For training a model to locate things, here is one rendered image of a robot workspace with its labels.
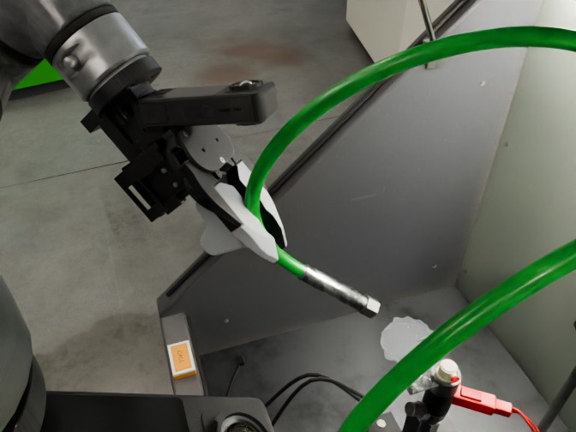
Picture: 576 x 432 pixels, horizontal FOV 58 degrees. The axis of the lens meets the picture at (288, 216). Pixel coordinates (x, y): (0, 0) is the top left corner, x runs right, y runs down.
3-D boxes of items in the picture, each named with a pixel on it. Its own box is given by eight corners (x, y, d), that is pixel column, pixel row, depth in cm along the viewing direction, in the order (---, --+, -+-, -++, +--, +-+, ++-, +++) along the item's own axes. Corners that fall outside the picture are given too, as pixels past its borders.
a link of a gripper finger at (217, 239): (243, 280, 51) (184, 205, 50) (286, 254, 48) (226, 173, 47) (229, 297, 48) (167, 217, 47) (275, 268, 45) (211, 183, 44)
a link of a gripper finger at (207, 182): (243, 220, 48) (186, 145, 47) (256, 211, 47) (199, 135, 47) (221, 241, 44) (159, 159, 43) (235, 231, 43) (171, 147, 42)
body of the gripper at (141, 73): (191, 196, 54) (112, 104, 52) (249, 152, 50) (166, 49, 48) (154, 230, 47) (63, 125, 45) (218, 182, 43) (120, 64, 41)
